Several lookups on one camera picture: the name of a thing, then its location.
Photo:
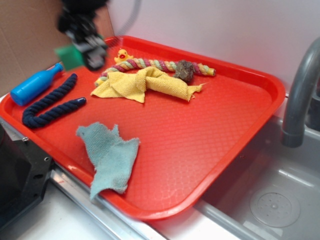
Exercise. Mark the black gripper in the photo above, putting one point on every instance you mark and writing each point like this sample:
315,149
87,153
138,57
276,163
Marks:
77,22

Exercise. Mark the green rectangular block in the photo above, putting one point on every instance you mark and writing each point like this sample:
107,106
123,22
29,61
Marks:
69,57

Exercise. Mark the brown cardboard panel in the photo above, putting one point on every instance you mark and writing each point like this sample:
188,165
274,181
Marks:
28,38

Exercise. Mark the yellow rubber duck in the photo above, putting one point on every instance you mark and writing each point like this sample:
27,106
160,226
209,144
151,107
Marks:
122,56

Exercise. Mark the blue plastic bottle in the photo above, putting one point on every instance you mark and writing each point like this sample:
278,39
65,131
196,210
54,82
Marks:
34,85

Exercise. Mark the yellow cloth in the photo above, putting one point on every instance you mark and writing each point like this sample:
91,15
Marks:
133,86

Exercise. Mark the brown fuzzy clump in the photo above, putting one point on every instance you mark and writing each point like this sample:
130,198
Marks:
184,71

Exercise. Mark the red plastic tray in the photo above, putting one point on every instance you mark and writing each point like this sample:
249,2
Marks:
184,145

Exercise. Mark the teal cloth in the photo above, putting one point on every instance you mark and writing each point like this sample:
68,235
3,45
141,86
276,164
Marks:
113,157

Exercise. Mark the grey toy faucet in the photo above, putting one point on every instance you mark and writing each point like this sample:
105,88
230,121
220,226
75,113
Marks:
303,104

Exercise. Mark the grey toy sink basin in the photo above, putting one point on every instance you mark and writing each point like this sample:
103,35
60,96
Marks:
269,191

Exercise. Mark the multicolour twisted rope toy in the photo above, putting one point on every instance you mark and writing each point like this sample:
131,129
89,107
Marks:
163,65

